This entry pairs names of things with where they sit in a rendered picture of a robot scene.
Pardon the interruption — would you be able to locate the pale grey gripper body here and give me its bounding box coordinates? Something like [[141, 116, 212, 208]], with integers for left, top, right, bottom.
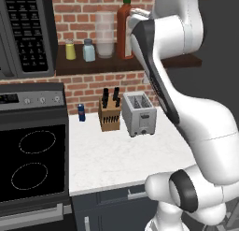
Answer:
[[127, 8, 154, 24]]

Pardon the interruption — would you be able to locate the red condiment bottle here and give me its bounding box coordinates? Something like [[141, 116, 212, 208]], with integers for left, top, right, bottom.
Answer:
[[117, 0, 135, 61]]

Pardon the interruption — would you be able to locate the pale blue shaker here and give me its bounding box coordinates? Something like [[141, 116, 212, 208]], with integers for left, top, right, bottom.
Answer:
[[82, 37, 96, 63]]

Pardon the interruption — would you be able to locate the dark wooden cabinet shelf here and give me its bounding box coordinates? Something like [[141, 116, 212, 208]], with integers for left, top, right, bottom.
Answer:
[[55, 42, 203, 77]]

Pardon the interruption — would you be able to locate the yellow shaker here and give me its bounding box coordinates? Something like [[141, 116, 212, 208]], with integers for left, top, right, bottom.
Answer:
[[64, 38, 77, 61]]

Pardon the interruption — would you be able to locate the silver toaster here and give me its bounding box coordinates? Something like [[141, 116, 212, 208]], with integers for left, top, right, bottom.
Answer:
[[120, 91, 158, 138]]

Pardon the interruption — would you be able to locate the wooden knife block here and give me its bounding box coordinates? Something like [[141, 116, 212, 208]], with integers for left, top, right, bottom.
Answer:
[[97, 97, 122, 133]]

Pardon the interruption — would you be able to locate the blue drink can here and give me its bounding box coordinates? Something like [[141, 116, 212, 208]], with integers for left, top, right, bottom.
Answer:
[[77, 103, 87, 123]]

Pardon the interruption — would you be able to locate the black microwave oven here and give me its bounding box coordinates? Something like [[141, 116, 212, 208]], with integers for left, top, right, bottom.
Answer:
[[0, 0, 59, 80]]

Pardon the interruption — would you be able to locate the black and steel stove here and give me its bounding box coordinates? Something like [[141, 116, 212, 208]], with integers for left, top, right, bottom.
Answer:
[[0, 82, 73, 231]]

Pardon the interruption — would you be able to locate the dark grey drawer front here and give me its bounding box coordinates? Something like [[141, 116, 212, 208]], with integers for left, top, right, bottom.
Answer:
[[72, 183, 157, 213]]

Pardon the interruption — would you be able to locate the dark grey cupboard door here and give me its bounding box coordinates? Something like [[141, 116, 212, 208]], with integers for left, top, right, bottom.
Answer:
[[74, 205, 160, 231]]

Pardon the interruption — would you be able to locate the black knife handle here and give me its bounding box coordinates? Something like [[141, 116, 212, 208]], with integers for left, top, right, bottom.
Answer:
[[101, 87, 110, 110], [112, 86, 121, 108]]

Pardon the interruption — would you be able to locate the silver drawer handle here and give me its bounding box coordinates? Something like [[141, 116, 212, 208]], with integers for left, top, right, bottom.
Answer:
[[127, 187, 149, 201]]

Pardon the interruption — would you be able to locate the silver cupboard door handle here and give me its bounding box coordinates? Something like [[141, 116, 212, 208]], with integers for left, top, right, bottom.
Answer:
[[83, 215, 91, 231]]

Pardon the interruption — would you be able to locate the steel oven door handle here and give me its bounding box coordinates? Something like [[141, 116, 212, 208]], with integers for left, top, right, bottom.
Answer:
[[0, 203, 65, 231]]

